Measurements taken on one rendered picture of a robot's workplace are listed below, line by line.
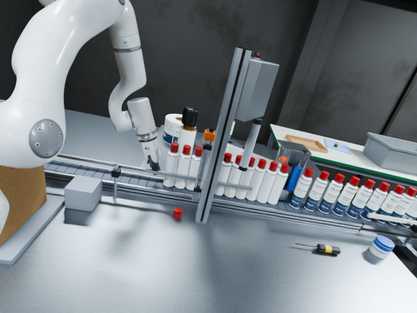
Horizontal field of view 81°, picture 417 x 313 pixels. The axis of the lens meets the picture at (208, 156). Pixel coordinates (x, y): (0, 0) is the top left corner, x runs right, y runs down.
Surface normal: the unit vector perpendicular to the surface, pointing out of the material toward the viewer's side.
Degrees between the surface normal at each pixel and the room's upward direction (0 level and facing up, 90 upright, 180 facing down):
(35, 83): 42
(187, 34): 90
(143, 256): 0
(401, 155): 95
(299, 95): 90
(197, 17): 90
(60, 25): 57
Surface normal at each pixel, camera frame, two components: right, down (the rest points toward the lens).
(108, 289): 0.21, -0.88
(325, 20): -0.11, 0.40
